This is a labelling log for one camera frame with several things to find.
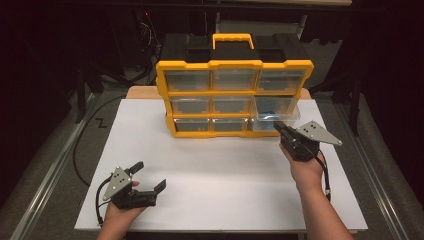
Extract metal floor rail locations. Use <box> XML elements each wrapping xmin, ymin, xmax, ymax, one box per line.
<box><xmin>333</xmin><ymin>99</ymin><xmax>406</xmax><ymax>240</ymax></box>
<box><xmin>13</xmin><ymin>93</ymin><xmax>98</xmax><ymax>240</ymax></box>

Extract light grey background box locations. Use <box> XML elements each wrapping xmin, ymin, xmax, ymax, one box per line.
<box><xmin>216</xmin><ymin>19</ymin><xmax>306</xmax><ymax>36</ymax></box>

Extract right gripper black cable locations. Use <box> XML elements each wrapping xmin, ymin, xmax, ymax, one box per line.
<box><xmin>312</xmin><ymin>149</ymin><xmax>332</xmax><ymax>203</ymax></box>

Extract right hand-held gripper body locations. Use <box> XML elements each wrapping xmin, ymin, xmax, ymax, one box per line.
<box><xmin>279</xmin><ymin>120</ymin><xmax>343</xmax><ymax>163</ymax></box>

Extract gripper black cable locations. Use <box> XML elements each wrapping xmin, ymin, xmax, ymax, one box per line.
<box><xmin>312</xmin><ymin>149</ymin><xmax>332</xmax><ymax>203</ymax></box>
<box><xmin>95</xmin><ymin>176</ymin><xmax>113</xmax><ymax>228</ymax></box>

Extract clear plastic organizer drawer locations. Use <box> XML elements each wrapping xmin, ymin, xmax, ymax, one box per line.
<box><xmin>248</xmin><ymin>95</ymin><xmax>301</xmax><ymax>135</ymax></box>

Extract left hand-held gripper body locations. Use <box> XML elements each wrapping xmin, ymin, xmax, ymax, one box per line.
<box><xmin>102</xmin><ymin>166</ymin><xmax>158</xmax><ymax>210</ymax></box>

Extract grid of clear drawers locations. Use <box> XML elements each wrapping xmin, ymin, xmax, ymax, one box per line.
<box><xmin>164</xmin><ymin>69</ymin><xmax>306</xmax><ymax>132</ymax></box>

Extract person's left hand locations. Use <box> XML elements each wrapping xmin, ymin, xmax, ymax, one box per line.
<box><xmin>103</xmin><ymin>181</ymin><xmax>148</xmax><ymax>231</ymax></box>

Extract person's right hand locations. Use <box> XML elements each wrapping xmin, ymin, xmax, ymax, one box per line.
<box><xmin>279</xmin><ymin>143</ymin><xmax>329</xmax><ymax>196</ymax></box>

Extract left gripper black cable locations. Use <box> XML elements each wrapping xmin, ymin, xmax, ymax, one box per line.
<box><xmin>95</xmin><ymin>176</ymin><xmax>113</xmax><ymax>228</ymax></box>

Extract long black floor cable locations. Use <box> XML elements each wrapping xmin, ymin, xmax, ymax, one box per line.
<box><xmin>72</xmin><ymin>94</ymin><xmax>128</xmax><ymax>188</ymax></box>

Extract bundle of background cables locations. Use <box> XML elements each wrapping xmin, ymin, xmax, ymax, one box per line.
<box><xmin>134</xmin><ymin>9</ymin><xmax>161</xmax><ymax>73</ymax></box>

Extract yellow and black organizer cabinet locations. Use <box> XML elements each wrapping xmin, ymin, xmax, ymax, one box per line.
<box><xmin>155</xmin><ymin>32</ymin><xmax>315</xmax><ymax>139</ymax></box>

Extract black metal stand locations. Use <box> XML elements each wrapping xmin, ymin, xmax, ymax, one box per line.
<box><xmin>309</xmin><ymin>69</ymin><xmax>363</xmax><ymax>137</ymax></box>
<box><xmin>74</xmin><ymin>63</ymin><xmax>104</xmax><ymax>124</ymax></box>

